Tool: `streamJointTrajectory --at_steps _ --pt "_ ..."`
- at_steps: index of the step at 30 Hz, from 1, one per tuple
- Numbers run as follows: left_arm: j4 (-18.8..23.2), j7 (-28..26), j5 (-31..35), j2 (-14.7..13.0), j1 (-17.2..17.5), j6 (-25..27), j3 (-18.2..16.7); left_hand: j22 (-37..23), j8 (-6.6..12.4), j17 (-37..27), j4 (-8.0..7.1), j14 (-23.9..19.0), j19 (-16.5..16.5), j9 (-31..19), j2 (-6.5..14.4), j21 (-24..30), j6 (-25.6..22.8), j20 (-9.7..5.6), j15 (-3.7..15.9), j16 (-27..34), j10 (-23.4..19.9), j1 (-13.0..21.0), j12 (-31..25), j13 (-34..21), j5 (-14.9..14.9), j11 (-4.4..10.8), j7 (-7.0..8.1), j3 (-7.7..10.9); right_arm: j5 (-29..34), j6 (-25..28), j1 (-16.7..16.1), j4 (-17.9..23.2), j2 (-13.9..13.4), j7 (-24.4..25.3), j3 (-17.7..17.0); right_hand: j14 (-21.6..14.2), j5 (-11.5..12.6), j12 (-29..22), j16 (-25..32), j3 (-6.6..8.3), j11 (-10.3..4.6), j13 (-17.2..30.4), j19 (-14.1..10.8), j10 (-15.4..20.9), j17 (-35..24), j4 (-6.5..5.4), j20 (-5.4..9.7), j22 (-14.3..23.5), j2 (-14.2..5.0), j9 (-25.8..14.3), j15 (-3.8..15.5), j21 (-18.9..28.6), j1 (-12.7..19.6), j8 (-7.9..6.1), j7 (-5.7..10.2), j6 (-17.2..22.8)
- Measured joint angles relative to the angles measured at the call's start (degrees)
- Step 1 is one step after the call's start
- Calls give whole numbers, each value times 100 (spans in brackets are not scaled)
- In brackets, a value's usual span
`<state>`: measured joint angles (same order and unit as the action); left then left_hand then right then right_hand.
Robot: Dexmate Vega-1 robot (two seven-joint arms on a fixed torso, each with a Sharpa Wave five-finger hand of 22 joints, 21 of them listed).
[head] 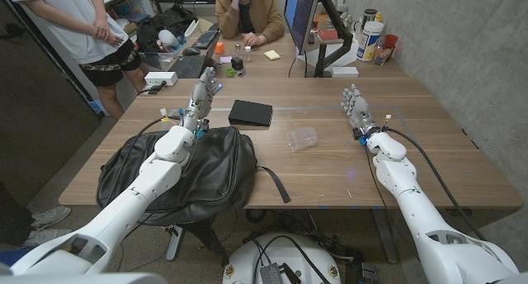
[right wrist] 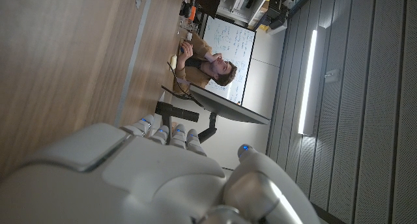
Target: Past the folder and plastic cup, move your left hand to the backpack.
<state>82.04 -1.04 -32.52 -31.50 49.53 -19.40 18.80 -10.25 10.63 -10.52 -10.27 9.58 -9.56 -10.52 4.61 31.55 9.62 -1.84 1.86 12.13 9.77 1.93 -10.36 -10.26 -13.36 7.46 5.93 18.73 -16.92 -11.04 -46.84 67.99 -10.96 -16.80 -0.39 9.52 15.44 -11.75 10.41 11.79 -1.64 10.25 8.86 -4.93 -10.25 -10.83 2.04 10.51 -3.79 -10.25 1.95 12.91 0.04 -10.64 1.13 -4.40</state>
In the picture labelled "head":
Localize clear plastic cup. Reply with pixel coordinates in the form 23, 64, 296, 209
286, 126, 319, 153

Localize person in dark trousers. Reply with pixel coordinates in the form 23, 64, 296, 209
0, 181, 73, 249

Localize clear glass tumbler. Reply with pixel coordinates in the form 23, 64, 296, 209
373, 43, 393, 66

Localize dark partition panel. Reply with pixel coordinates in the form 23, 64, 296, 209
0, 0, 104, 205

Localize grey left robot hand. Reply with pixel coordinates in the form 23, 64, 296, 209
183, 66, 224, 129

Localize clear plastic bin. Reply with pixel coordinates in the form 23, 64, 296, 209
139, 48, 183, 72

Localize black keyboard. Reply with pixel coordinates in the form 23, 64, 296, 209
192, 29, 219, 50

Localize person in tan jacket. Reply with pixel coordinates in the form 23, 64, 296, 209
214, 0, 285, 49

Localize grey table leg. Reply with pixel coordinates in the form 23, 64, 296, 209
373, 208, 399, 264

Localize white power strip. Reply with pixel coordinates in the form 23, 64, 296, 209
144, 71, 179, 88

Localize orange carton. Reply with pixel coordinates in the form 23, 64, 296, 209
315, 13, 331, 32

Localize white table leg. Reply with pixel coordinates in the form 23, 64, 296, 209
166, 225, 186, 262

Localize black bag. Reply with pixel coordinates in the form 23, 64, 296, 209
135, 3, 199, 54

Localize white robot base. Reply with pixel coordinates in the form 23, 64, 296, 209
222, 233, 342, 284

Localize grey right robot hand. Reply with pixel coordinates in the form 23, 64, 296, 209
341, 83, 375, 130

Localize black leather backpack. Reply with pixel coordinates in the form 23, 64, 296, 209
97, 125, 292, 227

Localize red book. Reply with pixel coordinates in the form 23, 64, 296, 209
315, 29, 340, 42

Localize white wipes canister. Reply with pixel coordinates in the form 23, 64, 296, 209
356, 21, 385, 63

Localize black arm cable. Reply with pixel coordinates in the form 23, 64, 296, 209
381, 114, 487, 242
119, 116, 182, 169

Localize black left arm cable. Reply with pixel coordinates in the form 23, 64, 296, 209
119, 116, 182, 169

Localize blue floor object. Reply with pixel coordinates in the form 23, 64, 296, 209
0, 248, 21, 267

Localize black rectangular box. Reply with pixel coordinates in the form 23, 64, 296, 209
228, 99, 274, 127

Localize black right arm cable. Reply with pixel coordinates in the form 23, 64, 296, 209
381, 114, 487, 242

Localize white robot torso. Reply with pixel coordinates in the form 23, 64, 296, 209
0, 272, 168, 284

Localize computer monitor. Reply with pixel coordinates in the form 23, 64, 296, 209
284, 0, 322, 56

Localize person in white t-shirt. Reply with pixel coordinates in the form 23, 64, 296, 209
3, 0, 152, 121

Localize flat white box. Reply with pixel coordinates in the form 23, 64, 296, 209
329, 65, 361, 79

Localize dark thermos cup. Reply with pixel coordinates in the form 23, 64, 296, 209
361, 8, 379, 29

